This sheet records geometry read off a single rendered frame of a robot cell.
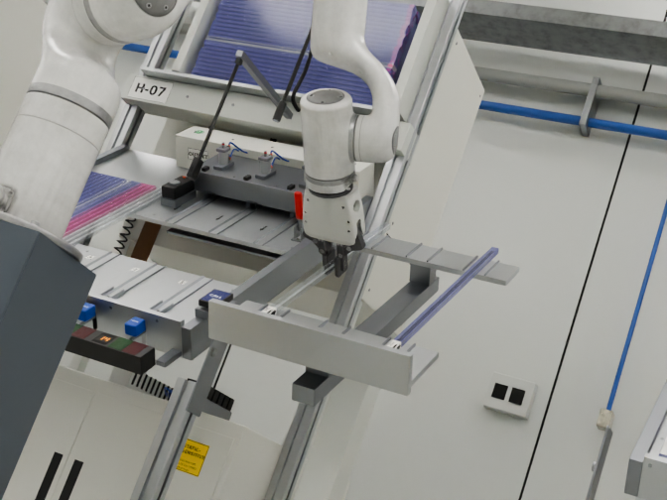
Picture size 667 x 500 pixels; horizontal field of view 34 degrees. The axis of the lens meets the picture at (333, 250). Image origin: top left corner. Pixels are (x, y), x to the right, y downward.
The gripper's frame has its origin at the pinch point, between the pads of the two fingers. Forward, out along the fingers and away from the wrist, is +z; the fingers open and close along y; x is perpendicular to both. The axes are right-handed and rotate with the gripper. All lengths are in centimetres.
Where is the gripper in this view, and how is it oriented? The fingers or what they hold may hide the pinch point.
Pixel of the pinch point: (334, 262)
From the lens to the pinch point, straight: 190.7
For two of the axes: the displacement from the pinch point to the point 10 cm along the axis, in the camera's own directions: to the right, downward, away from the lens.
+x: -4.7, 4.9, -7.4
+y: -8.8, -2.1, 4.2
